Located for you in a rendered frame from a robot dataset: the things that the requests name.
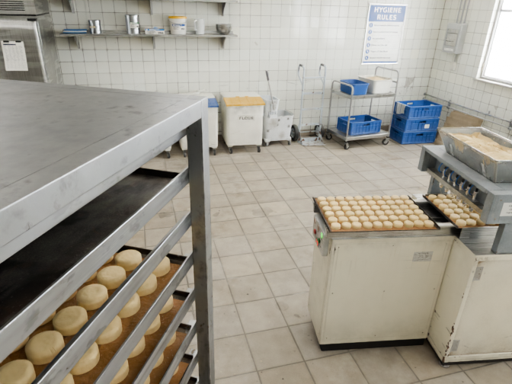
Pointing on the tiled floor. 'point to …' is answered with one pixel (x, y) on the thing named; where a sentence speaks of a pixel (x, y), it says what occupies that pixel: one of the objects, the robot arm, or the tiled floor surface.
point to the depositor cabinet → (472, 305)
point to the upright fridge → (40, 23)
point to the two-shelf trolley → (369, 113)
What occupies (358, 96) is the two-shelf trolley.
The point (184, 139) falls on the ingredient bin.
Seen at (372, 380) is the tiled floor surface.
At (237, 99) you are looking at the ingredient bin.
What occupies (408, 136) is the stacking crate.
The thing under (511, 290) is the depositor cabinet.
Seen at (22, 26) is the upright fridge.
